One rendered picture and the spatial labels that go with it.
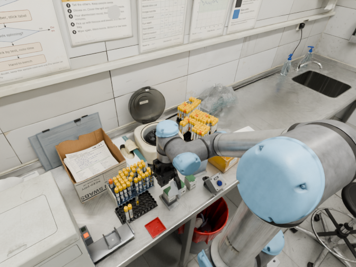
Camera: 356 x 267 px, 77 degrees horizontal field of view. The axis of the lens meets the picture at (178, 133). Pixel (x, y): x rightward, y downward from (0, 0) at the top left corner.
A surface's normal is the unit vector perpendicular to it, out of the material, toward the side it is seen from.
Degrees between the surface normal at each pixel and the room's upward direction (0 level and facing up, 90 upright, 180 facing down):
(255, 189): 81
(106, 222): 0
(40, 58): 95
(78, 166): 0
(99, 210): 0
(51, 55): 94
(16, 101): 90
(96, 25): 90
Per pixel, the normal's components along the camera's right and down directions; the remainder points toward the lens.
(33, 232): 0.05, -0.75
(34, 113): 0.61, 0.55
